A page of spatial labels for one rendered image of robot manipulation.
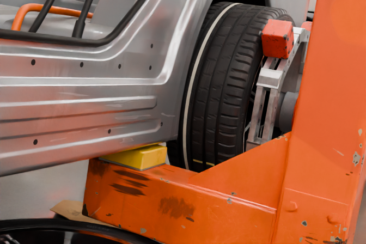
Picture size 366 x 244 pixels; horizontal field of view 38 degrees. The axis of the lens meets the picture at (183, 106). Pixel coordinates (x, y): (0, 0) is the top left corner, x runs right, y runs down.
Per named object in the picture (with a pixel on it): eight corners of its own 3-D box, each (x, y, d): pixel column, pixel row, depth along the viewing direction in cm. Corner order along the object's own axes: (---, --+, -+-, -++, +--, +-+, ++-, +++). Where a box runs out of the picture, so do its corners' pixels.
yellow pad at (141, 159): (124, 152, 155) (127, 135, 155) (166, 164, 150) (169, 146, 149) (97, 159, 143) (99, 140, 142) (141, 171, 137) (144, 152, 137)
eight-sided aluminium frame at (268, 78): (283, 174, 208) (309, 34, 202) (300, 178, 206) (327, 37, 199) (235, 202, 159) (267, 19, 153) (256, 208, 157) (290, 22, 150)
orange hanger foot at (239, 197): (113, 202, 159) (130, 88, 155) (284, 257, 138) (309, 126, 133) (79, 215, 144) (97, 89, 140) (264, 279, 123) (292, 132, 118)
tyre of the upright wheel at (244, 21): (177, -6, 156) (151, 208, 168) (254, 4, 146) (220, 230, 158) (252, 5, 214) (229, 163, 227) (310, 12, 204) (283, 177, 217)
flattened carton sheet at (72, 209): (67, 201, 313) (68, 195, 312) (159, 219, 306) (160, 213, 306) (47, 216, 283) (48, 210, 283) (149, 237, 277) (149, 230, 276)
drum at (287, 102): (278, 127, 188) (285, 87, 186) (339, 140, 179) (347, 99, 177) (266, 130, 175) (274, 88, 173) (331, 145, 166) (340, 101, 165)
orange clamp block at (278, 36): (270, 41, 163) (268, 17, 157) (296, 44, 160) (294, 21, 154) (262, 56, 160) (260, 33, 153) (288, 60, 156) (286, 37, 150)
